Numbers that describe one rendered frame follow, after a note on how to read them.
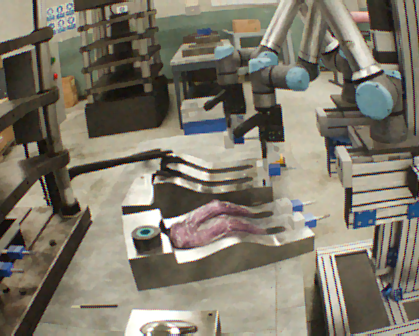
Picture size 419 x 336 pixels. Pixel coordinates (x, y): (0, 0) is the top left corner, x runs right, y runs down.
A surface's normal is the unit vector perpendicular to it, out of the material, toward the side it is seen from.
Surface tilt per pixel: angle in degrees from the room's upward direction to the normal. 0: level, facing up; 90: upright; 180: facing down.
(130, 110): 90
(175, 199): 90
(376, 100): 97
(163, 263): 90
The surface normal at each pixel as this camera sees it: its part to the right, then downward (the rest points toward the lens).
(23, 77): -0.08, 0.37
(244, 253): 0.21, 0.33
